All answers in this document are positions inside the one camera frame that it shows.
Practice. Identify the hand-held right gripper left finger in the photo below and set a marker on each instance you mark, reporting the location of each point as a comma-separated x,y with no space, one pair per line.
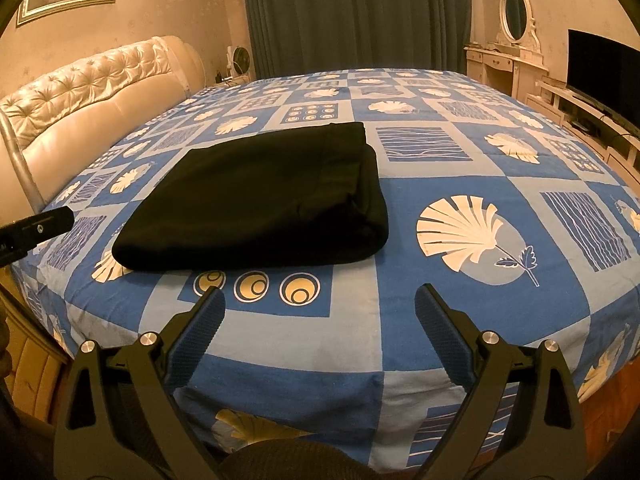
200,330

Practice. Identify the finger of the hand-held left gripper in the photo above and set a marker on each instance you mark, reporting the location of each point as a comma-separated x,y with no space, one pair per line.
35,230

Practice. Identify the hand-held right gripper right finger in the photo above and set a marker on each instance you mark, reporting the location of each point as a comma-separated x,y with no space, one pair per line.
445,330

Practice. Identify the black pants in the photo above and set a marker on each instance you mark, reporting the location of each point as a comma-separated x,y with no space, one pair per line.
260,200

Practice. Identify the grey metal bed pipe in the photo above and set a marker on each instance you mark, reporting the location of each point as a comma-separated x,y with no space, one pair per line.
20,165

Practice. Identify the blue patterned bed sheet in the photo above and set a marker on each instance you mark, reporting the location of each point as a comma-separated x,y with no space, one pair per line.
450,195

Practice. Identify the cream tufted leather headboard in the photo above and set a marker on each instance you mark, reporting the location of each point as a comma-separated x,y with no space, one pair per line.
95,105

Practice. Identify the cream television cabinet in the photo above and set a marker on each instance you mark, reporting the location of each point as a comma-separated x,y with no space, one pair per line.
600,145

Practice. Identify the black set-top box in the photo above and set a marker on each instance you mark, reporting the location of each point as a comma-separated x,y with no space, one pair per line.
584,126

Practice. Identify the small white desk fan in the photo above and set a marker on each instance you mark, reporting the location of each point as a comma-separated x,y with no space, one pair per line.
239,61

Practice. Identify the cream vanity table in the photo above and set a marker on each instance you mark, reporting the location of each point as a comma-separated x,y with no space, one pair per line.
497,67

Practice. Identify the black flat television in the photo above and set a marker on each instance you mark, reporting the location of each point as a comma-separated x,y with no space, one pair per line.
602,75

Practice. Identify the oval vanity mirror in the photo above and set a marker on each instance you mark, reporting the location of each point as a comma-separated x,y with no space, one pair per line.
516,12

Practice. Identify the dark blue curtain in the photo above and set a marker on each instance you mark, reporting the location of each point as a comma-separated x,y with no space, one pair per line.
355,15

